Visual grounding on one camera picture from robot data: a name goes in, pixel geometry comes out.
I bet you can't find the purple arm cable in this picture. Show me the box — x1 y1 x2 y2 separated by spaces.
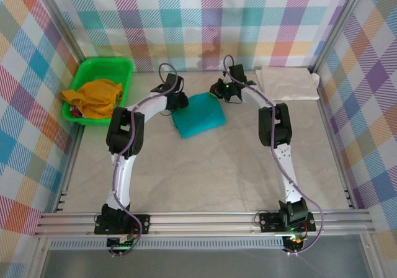
223 54 324 256
107 62 187 257

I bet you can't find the mustard yellow t-shirt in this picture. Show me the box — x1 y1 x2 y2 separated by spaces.
60 78 124 118

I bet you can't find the teal t-shirt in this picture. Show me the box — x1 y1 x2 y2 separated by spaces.
171 92 226 140

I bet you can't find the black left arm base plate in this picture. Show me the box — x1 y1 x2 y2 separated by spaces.
94 214 151 235

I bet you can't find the slotted grey cable duct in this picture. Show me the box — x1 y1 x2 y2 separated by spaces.
49 239 285 250

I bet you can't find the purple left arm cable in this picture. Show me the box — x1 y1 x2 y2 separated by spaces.
107 62 187 257

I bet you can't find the aluminium frame side rail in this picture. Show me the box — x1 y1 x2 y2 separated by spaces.
52 124 86 213
315 99 359 210

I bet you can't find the green plastic basket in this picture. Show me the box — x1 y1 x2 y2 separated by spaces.
61 56 135 126

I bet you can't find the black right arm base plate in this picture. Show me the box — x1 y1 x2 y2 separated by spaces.
259 211 316 232

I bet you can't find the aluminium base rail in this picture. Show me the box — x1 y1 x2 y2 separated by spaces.
33 211 376 238

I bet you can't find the white folded t-shirt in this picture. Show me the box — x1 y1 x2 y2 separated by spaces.
256 66 321 102

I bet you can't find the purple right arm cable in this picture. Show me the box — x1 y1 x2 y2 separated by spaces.
223 54 324 256

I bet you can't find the off-white table cover cloth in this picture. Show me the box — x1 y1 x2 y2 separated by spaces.
66 71 351 213

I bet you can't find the aluminium frame post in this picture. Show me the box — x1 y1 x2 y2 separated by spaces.
32 0 87 62
309 0 372 71

